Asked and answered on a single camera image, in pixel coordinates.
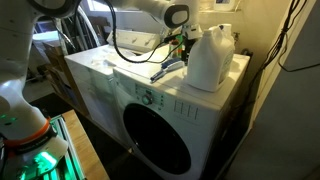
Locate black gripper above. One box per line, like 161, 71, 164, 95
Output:
181, 37, 196, 64

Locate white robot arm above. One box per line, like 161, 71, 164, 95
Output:
0, 0, 82, 180

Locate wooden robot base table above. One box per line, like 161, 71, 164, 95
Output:
51, 110, 110, 180

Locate green spray bottle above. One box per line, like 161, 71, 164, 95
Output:
169, 35, 183, 58

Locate blue white scrub brush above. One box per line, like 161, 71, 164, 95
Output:
150, 58, 184, 83

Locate large white detergent jug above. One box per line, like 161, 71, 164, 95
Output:
186, 24, 235, 92

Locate white front-load washing machine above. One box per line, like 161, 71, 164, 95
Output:
113, 54, 249, 180

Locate white top-load dryer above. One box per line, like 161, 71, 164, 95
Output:
65, 29, 160, 142

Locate wall shelf with items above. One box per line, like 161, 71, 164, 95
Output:
200, 0, 243, 13

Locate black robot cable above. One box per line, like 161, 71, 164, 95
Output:
103, 0, 186, 65

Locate black wall cables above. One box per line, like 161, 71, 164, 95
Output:
248, 0, 320, 98

